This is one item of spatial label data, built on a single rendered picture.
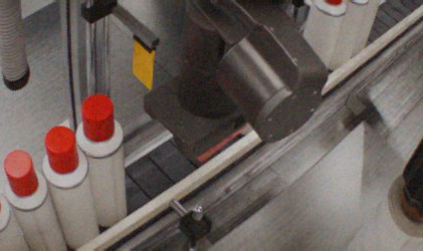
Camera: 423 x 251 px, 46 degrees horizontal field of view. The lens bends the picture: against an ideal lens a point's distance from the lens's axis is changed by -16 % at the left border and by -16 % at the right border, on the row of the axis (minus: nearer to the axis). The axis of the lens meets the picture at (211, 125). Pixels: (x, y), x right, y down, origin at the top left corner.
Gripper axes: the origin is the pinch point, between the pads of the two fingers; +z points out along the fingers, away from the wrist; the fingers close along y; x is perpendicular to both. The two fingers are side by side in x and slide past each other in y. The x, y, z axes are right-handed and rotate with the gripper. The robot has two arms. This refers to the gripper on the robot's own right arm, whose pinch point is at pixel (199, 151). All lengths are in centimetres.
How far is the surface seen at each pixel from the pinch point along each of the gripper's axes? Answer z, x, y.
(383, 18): 14, 8, 57
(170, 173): 13.7, 6.0, 2.0
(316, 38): 3.5, 5.9, 27.0
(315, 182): 13.8, -6.9, 15.9
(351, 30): 4.0, 4.1, 34.4
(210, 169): 10.2, 2.0, 4.6
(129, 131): 5.4, 9.5, -1.8
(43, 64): 18.6, 38.3, -0.2
